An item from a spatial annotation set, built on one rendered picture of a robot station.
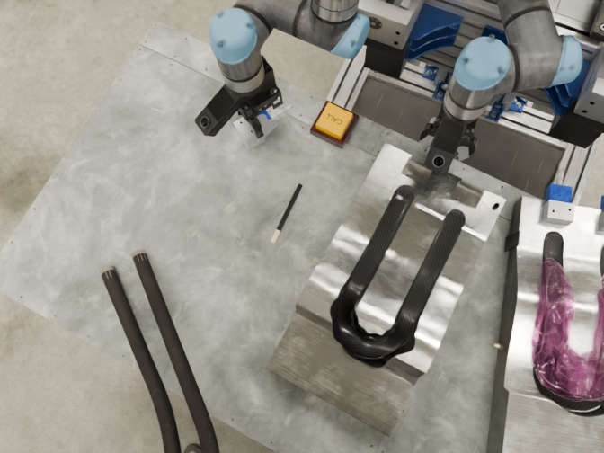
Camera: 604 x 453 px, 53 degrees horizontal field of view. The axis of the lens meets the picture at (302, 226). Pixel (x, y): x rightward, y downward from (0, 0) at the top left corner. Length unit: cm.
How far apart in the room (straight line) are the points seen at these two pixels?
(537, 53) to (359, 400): 67
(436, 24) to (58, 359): 159
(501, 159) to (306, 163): 87
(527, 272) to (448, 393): 28
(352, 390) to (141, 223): 56
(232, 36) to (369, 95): 110
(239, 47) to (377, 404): 67
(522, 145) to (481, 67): 110
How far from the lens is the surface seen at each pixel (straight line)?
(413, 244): 118
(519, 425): 116
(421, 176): 124
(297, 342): 117
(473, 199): 125
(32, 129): 248
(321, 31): 101
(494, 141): 203
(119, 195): 136
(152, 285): 124
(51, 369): 223
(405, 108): 203
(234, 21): 100
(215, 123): 116
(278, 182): 130
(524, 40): 104
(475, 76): 97
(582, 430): 119
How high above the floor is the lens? 202
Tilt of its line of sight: 75 degrees down
